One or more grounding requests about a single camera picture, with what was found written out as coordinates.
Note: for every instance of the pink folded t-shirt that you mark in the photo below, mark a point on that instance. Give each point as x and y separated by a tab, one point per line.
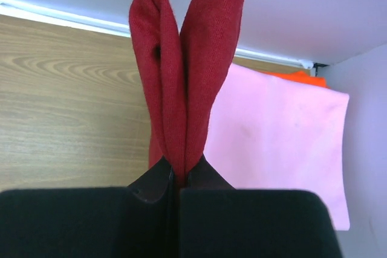
266	132

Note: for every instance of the orange folded t-shirt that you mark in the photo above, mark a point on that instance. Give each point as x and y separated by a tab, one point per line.
301	77

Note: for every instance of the red t-shirt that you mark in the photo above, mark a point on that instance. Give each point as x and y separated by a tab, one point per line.
182	70

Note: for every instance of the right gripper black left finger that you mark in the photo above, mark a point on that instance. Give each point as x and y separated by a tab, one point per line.
131	221

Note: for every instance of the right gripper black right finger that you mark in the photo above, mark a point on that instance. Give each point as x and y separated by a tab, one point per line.
217	220

